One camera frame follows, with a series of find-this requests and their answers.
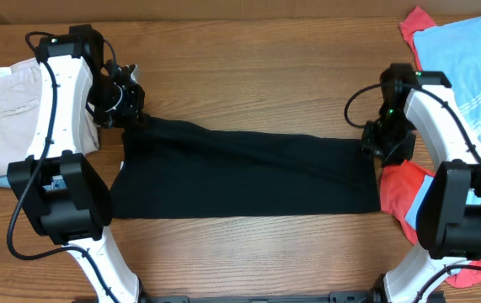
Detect black t-shirt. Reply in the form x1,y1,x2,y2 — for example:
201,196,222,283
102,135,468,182
110,118,381,219

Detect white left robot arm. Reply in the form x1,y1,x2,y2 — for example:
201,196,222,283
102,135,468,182
7,24,145,302

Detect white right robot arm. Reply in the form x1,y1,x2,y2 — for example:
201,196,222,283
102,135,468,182
353,63,481,302

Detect red t-shirt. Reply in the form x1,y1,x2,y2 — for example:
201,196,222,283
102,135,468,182
379,6,481,289

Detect light blue t-shirt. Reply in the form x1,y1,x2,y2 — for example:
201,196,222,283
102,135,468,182
403,10,481,231

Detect beige folded trousers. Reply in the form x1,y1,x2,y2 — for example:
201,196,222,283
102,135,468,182
0,55,99,176

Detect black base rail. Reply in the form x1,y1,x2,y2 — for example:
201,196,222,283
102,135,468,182
142,291,372,303

